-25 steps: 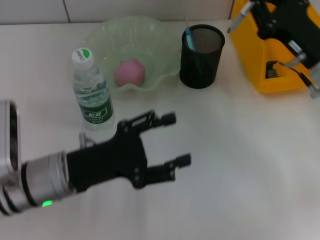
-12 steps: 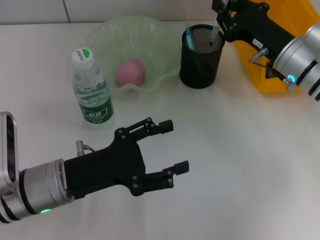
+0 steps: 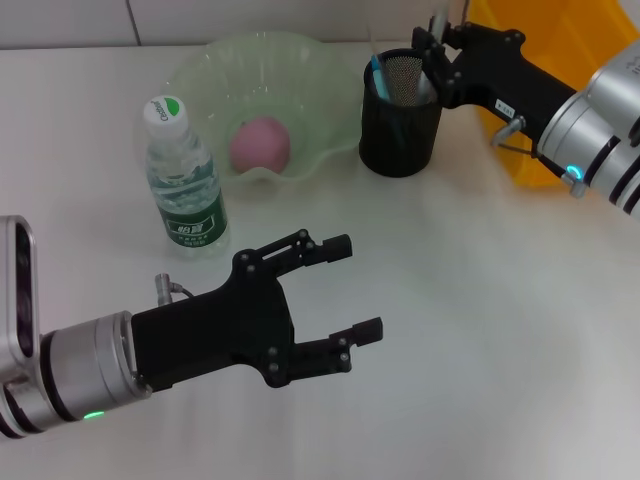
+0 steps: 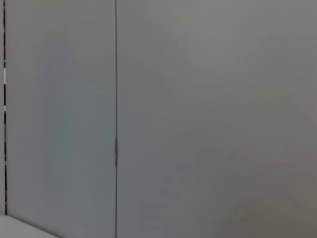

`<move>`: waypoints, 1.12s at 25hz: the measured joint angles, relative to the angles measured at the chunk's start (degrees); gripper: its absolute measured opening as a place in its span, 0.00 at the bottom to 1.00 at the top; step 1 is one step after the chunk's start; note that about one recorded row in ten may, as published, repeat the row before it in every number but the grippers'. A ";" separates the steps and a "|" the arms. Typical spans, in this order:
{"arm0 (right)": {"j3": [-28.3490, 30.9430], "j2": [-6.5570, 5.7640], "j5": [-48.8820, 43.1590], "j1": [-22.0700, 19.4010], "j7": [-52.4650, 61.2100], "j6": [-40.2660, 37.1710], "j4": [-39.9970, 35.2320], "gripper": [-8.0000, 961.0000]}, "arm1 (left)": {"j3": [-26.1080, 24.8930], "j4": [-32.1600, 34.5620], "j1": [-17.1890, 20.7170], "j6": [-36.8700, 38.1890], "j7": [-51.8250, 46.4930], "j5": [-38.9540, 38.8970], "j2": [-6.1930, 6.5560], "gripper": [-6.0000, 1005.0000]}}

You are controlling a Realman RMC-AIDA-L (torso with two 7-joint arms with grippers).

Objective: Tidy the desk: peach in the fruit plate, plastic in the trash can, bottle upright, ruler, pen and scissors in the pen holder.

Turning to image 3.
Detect silver right wrist plug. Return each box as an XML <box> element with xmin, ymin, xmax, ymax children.
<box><xmin>488</xmin><ymin>115</ymin><xmax>527</xmax><ymax>148</ymax></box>

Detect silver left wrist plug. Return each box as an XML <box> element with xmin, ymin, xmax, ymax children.
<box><xmin>153</xmin><ymin>272</ymin><xmax>196</xmax><ymax>307</ymax></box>

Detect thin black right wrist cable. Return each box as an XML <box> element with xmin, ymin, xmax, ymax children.
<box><xmin>502</xmin><ymin>142</ymin><xmax>586</xmax><ymax>200</ymax></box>

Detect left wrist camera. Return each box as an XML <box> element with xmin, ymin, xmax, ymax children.
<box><xmin>0</xmin><ymin>215</ymin><xmax>42</xmax><ymax>386</ymax></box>

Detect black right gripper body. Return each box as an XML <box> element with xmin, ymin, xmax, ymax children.
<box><xmin>437</xmin><ymin>22</ymin><xmax>579</xmax><ymax>136</ymax></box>

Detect clear green-label water bottle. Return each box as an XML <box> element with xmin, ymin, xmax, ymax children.
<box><xmin>143</xmin><ymin>93</ymin><xmax>232</xmax><ymax>259</ymax></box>

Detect black mesh pen holder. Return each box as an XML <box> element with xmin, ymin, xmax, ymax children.
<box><xmin>358</xmin><ymin>48</ymin><xmax>446</xmax><ymax>178</ymax></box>

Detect yellow plastic bin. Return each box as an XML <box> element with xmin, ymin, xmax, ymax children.
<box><xmin>462</xmin><ymin>0</ymin><xmax>640</xmax><ymax>189</ymax></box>

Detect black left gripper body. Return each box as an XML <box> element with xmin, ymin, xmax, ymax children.
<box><xmin>129</xmin><ymin>249</ymin><xmax>300</xmax><ymax>394</ymax></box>

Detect silver wrist plug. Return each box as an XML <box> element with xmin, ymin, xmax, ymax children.
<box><xmin>153</xmin><ymin>272</ymin><xmax>196</xmax><ymax>307</ymax></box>
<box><xmin>488</xmin><ymin>115</ymin><xmax>527</xmax><ymax>148</ymax></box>

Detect pink peach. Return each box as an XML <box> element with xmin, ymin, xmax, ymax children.
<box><xmin>229</xmin><ymin>117</ymin><xmax>292</xmax><ymax>174</ymax></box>

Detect green wavy glass fruit bowl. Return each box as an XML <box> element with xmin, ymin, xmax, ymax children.
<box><xmin>167</xmin><ymin>32</ymin><xmax>362</xmax><ymax>184</ymax></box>

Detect blue plastic scissors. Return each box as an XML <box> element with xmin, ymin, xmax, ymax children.
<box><xmin>369</xmin><ymin>53</ymin><xmax>396</xmax><ymax>104</ymax></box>

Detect silver white ballpoint pen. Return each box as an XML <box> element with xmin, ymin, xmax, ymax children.
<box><xmin>413</xmin><ymin>4</ymin><xmax>450</xmax><ymax>106</ymax></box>

